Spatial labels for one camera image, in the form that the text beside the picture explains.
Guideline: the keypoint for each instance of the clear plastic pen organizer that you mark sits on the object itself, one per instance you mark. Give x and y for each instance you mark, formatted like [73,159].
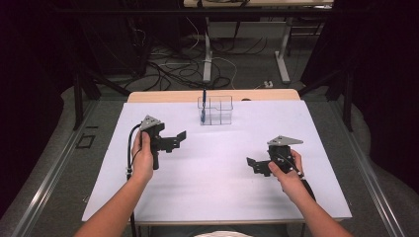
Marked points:
[219,113]

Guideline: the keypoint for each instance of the white power strip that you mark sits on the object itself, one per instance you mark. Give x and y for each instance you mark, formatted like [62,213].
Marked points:
[268,84]

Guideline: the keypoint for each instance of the light wooden desk top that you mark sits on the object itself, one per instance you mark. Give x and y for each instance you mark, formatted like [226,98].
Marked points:
[263,3]

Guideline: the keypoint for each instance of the person's left hand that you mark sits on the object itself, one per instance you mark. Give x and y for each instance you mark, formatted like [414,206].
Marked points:
[141,164]

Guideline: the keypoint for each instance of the person's right hand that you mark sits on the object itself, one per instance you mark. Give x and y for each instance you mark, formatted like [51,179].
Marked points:
[291,184]

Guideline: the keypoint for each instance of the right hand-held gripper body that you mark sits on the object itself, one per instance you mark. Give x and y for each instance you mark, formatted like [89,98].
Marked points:
[280,156]

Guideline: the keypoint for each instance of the blue pen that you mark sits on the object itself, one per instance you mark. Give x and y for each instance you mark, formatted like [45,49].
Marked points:
[204,105]

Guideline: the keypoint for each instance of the dark curtain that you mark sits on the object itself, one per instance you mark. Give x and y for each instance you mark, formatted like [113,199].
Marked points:
[388,82]
[29,98]

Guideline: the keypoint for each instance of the person's white shirt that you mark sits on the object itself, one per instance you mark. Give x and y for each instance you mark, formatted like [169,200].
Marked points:
[224,234]

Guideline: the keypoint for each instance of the white desk leg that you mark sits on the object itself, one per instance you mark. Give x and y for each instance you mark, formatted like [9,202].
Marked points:
[282,62]
[207,62]

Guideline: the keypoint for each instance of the black metal stand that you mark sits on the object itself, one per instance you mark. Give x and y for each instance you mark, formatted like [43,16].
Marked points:
[78,98]
[347,98]

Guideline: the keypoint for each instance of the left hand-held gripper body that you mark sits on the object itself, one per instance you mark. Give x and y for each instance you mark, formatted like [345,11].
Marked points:
[156,135]

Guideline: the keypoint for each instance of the white table cover sheet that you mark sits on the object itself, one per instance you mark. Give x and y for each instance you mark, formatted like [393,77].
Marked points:
[214,191]

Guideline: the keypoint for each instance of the metal floor rail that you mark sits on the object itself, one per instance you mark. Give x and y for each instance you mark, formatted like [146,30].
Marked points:
[49,184]
[372,184]

